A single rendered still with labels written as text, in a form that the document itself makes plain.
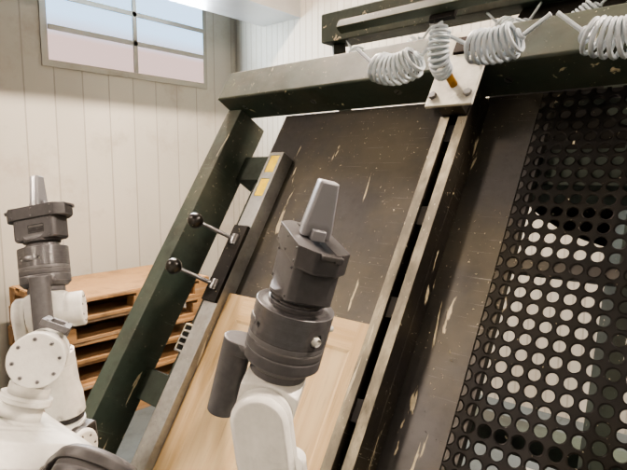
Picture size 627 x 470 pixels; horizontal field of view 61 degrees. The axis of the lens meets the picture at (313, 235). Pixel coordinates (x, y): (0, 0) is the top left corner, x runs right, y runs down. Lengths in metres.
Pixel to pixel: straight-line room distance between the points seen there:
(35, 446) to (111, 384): 0.76
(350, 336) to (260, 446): 0.47
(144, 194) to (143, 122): 0.62
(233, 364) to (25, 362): 0.26
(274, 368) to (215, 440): 0.62
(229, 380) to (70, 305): 0.51
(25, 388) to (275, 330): 0.36
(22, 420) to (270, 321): 0.37
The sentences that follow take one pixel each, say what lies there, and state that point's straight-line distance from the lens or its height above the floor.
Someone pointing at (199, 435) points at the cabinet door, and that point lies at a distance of 1.22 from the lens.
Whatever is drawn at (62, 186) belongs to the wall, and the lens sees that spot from 4.59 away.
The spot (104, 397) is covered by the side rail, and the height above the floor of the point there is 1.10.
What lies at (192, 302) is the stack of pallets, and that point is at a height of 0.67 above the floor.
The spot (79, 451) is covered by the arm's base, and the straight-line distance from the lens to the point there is 0.61.
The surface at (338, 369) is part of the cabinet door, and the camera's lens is 1.04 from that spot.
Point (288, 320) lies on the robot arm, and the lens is 0.56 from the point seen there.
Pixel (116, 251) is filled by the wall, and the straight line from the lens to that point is 4.83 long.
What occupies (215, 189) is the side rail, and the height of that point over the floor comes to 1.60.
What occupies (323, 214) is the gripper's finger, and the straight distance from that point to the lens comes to 0.56.
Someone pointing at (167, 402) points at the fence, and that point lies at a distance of 1.28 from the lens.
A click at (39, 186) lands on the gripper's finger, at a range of 1.15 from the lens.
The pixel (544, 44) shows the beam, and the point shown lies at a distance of 1.13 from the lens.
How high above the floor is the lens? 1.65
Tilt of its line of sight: 7 degrees down
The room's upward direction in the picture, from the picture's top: straight up
